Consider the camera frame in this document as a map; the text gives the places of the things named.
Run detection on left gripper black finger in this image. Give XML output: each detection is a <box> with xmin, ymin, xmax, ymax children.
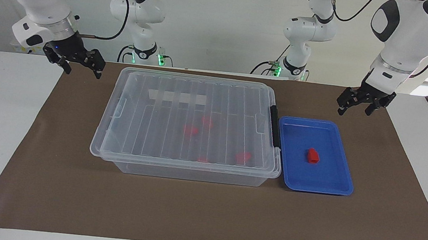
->
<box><xmin>366</xmin><ymin>90</ymin><xmax>397</xmax><ymax>117</ymax></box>
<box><xmin>336</xmin><ymin>87</ymin><xmax>361</xmax><ymax>117</ymax></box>

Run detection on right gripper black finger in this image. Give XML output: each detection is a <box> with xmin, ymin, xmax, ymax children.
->
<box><xmin>85</xmin><ymin>49</ymin><xmax>107</xmax><ymax>80</ymax></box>
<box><xmin>41</xmin><ymin>50</ymin><xmax>74</xmax><ymax>75</ymax></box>

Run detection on clear ribbed box lid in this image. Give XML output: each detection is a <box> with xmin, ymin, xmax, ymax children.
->
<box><xmin>88</xmin><ymin>63</ymin><xmax>290</xmax><ymax>180</ymax></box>

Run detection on blue plastic tray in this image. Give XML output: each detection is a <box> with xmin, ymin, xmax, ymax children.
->
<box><xmin>272</xmin><ymin>115</ymin><xmax>361</xmax><ymax>197</ymax></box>

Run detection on clear plastic storage box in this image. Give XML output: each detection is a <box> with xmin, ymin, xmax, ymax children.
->
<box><xmin>98</xmin><ymin>67</ymin><xmax>291</xmax><ymax>190</ymax></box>

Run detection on brown table mat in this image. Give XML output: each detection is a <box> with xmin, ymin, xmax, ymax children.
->
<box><xmin>0</xmin><ymin>49</ymin><xmax>428</xmax><ymax>240</ymax></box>

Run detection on black base cable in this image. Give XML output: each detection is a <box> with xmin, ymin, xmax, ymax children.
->
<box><xmin>116</xmin><ymin>44</ymin><xmax>135</xmax><ymax>64</ymax></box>
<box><xmin>250</xmin><ymin>59</ymin><xmax>284</xmax><ymax>78</ymax></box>

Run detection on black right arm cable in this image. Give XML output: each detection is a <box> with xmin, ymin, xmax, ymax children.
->
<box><xmin>76</xmin><ymin>0</ymin><xmax>131</xmax><ymax>43</ymax></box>

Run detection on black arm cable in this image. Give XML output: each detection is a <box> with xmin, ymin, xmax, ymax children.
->
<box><xmin>321</xmin><ymin>0</ymin><xmax>428</xmax><ymax>79</ymax></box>
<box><xmin>76</xmin><ymin>0</ymin><xmax>131</xmax><ymax>43</ymax></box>

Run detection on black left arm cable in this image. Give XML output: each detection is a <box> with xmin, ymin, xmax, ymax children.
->
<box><xmin>321</xmin><ymin>0</ymin><xmax>428</xmax><ymax>79</ymax></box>

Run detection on black box latch handle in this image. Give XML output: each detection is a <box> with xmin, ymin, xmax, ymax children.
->
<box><xmin>266</xmin><ymin>104</ymin><xmax>285</xmax><ymax>149</ymax></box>

